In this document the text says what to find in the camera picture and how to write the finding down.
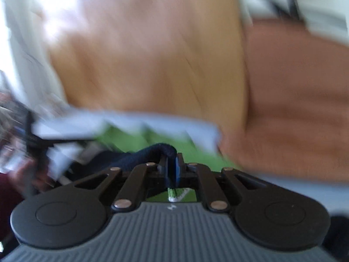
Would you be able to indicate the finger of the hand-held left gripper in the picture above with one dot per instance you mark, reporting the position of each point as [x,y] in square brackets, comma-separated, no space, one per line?
[62,141]

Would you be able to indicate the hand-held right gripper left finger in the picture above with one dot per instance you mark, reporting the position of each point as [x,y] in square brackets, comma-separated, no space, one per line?
[163,170]

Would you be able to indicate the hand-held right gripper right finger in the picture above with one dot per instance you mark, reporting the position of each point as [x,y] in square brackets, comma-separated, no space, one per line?
[178,170]

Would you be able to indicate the navy green knit sweater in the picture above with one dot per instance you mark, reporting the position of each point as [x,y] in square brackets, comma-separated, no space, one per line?
[128,142]

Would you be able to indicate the brown perforated seat mat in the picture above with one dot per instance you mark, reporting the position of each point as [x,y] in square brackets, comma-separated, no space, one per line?
[294,101]

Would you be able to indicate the person's left hand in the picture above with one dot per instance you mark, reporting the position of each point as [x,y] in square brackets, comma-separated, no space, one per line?
[21,176]

